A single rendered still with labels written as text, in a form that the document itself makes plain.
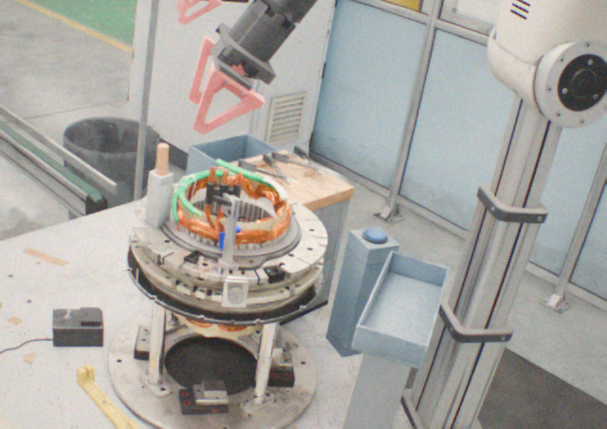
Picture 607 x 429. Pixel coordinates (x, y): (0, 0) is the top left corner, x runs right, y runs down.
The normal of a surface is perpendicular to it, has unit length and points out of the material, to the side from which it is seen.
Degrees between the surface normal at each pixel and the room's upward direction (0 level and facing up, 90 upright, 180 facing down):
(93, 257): 0
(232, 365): 0
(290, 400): 0
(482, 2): 90
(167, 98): 90
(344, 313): 90
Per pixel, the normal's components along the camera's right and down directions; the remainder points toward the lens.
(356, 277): -0.87, 0.08
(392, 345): -0.29, 0.37
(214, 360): 0.16, -0.89
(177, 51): -0.66, 0.23
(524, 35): -0.97, -0.06
